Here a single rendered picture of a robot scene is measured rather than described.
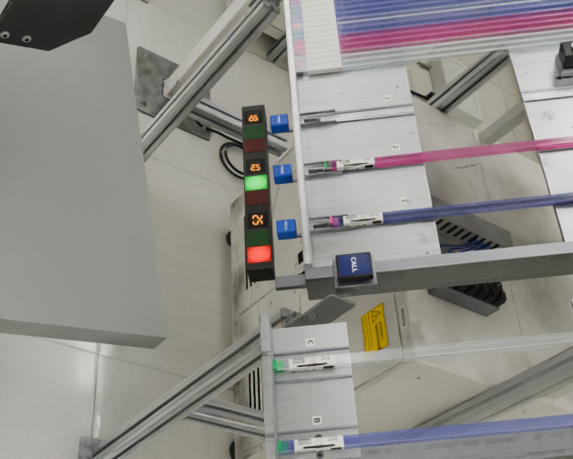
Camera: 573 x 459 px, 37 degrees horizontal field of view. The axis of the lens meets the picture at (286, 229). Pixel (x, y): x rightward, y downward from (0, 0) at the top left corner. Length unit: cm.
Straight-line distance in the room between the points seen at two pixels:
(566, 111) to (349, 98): 35
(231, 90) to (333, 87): 115
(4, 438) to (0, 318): 65
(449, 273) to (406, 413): 49
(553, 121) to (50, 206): 80
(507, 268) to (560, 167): 20
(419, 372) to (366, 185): 37
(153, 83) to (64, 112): 111
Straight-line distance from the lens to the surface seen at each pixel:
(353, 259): 123
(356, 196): 136
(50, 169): 128
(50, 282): 118
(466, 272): 130
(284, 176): 138
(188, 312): 208
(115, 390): 189
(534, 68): 155
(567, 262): 133
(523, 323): 183
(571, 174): 141
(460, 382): 162
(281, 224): 132
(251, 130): 148
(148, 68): 248
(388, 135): 144
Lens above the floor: 153
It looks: 39 degrees down
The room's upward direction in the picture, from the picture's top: 50 degrees clockwise
